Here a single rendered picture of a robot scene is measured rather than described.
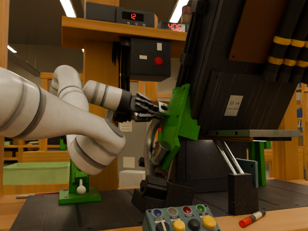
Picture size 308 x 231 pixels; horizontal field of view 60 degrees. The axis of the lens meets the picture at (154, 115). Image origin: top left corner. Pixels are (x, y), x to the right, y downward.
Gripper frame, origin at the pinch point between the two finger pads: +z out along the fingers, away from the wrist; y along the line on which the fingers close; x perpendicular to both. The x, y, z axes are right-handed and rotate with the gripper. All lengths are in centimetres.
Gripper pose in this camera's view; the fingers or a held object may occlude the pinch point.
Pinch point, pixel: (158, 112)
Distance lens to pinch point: 89.0
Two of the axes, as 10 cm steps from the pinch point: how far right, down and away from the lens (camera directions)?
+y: -0.5, -6.4, 7.7
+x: -4.0, 7.2, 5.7
